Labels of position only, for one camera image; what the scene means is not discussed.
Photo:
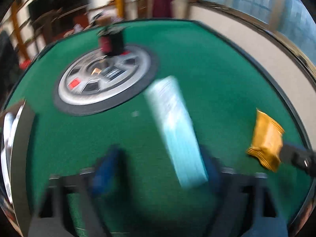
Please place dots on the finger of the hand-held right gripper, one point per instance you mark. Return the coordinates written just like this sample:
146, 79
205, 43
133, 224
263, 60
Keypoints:
298, 159

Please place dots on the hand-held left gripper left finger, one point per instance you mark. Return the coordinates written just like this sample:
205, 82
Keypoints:
106, 169

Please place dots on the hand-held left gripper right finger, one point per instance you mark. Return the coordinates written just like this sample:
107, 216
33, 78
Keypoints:
212, 175

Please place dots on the yellow foil packet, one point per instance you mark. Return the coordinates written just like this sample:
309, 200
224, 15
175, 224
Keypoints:
266, 140

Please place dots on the light blue tissue packet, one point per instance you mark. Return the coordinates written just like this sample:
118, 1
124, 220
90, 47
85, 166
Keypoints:
175, 128

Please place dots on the brown cardboard box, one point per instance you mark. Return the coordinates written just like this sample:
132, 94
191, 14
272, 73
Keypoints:
24, 153

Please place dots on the round silver table control panel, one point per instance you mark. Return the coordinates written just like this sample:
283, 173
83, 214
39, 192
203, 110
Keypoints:
98, 86

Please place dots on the green mahjong table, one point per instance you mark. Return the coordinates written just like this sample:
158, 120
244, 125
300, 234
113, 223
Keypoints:
209, 79

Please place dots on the window with metal bars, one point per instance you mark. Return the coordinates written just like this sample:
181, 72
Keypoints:
259, 2

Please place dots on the carved wooden chair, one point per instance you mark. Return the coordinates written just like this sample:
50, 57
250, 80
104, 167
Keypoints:
144, 3

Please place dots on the black television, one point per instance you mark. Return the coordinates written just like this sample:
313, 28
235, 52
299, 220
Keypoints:
56, 5

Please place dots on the maroon cloth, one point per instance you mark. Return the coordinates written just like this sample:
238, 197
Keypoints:
161, 2

